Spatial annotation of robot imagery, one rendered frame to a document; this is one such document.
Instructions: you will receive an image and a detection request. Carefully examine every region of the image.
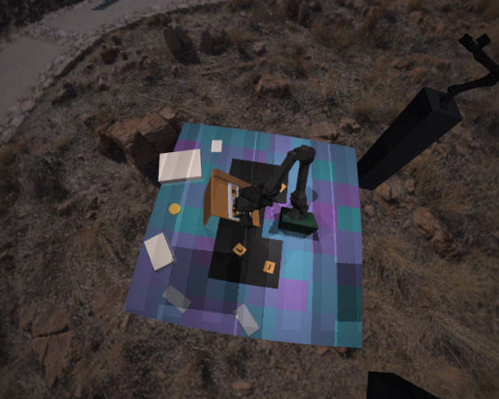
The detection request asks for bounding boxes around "yellow flat disc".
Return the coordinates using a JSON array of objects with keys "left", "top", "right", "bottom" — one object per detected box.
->
[{"left": 169, "top": 204, "right": 181, "bottom": 215}]

